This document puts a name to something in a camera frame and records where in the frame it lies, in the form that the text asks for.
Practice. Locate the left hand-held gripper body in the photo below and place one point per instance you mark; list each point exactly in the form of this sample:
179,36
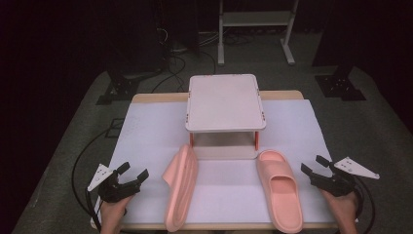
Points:
112,190

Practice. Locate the white metal stand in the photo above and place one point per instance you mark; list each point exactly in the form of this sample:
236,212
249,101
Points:
256,19

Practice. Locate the white two-tier shoe rack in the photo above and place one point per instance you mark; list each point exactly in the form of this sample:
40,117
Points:
225,107

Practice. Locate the black stand base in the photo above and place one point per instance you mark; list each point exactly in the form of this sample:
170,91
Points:
118,89
339,86

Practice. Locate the person's left hand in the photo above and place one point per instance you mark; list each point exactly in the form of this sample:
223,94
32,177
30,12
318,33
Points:
113,214

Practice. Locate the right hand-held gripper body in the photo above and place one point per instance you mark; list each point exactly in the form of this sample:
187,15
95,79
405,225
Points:
344,178

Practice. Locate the white table mat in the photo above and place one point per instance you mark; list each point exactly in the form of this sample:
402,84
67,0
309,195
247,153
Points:
146,146

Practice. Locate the pink slipper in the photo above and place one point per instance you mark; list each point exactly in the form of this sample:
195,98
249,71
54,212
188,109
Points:
181,188
281,191

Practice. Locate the person's right hand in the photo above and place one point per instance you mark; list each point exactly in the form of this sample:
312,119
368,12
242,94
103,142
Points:
341,209

